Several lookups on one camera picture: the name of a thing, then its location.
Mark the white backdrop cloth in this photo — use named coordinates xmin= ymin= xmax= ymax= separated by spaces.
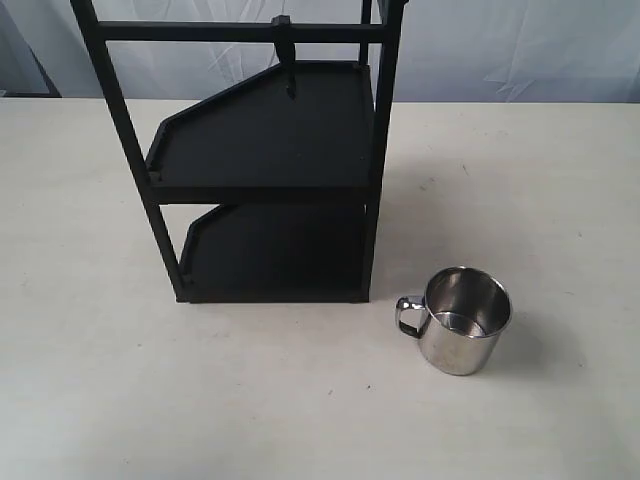
xmin=1 ymin=1 xmax=639 ymax=103

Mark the stainless steel mug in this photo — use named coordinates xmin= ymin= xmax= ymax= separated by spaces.
xmin=394 ymin=266 xmax=513 ymax=376

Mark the black two-tier rack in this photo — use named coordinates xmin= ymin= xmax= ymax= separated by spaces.
xmin=72 ymin=1 xmax=405 ymax=304

